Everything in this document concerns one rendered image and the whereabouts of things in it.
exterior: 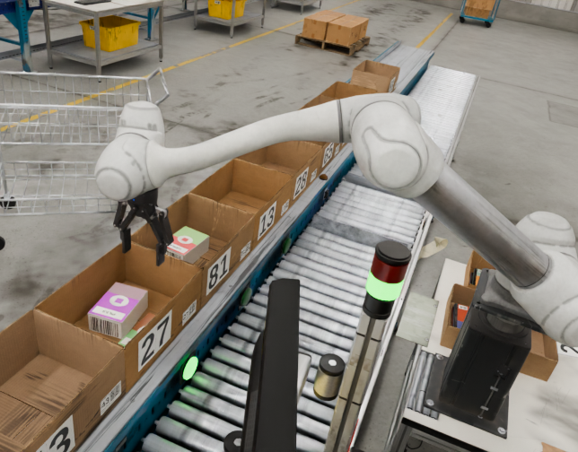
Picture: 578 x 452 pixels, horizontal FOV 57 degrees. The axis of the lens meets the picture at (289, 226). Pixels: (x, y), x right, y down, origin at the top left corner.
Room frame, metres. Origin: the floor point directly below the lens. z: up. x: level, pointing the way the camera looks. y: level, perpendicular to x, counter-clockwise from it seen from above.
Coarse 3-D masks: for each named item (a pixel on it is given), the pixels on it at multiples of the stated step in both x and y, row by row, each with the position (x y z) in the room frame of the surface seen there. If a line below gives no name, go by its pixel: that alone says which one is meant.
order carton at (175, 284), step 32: (128, 256) 1.39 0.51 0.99; (64, 288) 1.13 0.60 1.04; (96, 288) 1.26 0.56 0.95; (160, 288) 1.36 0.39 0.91; (192, 288) 1.26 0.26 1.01; (64, 320) 1.12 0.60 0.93; (160, 320) 1.09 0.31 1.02; (128, 352) 0.96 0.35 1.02; (160, 352) 1.09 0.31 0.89; (128, 384) 0.95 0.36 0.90
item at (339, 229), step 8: (320, 216) 2.17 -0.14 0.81; (312, 224) 2.18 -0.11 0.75; (320, 224) 2.17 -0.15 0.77; (328, 224) 2.16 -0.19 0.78; (336, 224) 2.15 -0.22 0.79; (344, 224) 2.14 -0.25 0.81; (328, 232) 2.16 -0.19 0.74; (336, 232) 2.15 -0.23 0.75; (344, 232) 2.14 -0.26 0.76; (352, 232) 2.12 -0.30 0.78; (360, 232) 2.11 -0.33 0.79; (368, 232) 2.10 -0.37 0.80; (360, 240) 2.11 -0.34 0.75; (368, 240) 2.10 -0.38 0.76; (376, 240) 2.09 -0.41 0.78; (384, 240) 2.08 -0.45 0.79
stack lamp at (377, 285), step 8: (376, 256) 0.62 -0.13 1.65; (376, 264) 0.61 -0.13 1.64; (384, 264) 0.60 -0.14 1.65; (408, 264) 0.62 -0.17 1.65; (376, 272) 0.61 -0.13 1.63; (384, 272) 0.60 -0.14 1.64; (392, 272) 0.60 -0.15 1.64; (400, 272) 0.60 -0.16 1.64; (368, 280) 0.62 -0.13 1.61; (376, 280) 0.61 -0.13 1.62; (384, 280) 0.60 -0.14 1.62; (392, 280) 0.60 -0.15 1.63; (400, 280) 0.61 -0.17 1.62; (368, 288) 0.61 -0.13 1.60; (376, 288) 0.60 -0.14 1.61; (384, 288) 0.60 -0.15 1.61; (392, 288) 0.60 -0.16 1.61; (400, 288) 0.61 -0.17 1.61; (376, 296) 0.60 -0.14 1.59; (384, 296) 0.60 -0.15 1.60; (392, 296) 0.60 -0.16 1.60
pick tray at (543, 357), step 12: (456, 288) 1.74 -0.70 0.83; (468, 288) 1.73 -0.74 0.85; (456, 300) 1.73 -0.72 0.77; (468, 300) 1.72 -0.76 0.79; (444, 324) 1.54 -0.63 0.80; (444, 336) 1.47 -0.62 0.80; (456, 336) 1.46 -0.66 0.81; (540, 336) 1.61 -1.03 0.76; (540, 348) 1.54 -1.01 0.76; (552, 348) 1.48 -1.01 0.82; (528, 360) 1.40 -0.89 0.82; (540, 360) 1.39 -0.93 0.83; (552, 360) 1.38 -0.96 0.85; (528, 372) 1.39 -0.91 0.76; (540, 372) 1.38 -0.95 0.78
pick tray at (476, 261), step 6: (474, 252) 2.02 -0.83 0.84; (474, 258) 2.01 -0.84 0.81; (480, 258) 2.01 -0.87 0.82; (468, 264) 1.99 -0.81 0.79; (474, 264) 2.01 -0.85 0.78; (480, 264) 2.01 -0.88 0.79; (486, 264) 2.00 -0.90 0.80; (468, 270) 1.90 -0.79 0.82; (468, 276) 1.83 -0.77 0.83; (468, 282) 1.77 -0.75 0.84; (474, 288) 1.75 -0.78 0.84
